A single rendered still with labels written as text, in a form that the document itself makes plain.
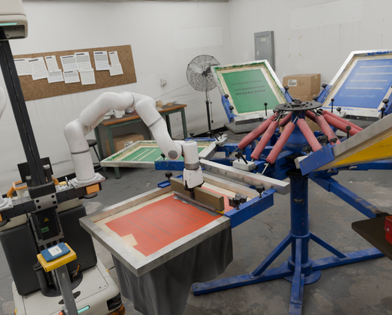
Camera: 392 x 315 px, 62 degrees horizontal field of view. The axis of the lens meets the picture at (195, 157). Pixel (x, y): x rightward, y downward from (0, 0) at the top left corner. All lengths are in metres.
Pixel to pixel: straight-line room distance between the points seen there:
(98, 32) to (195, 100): 2.21
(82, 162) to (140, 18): 4.42
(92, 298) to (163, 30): 4.77
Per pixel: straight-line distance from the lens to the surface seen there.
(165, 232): 1.53
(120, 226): 1.66
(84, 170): 1.78
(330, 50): 5.90
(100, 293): 2.42
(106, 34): 5.62
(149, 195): 1.87
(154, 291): 1.51
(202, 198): 1.66
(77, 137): 1.73
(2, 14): 1.57
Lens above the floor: 1.72
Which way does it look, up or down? 18 degrees down
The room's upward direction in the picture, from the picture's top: 7 degrees counter-clockwise
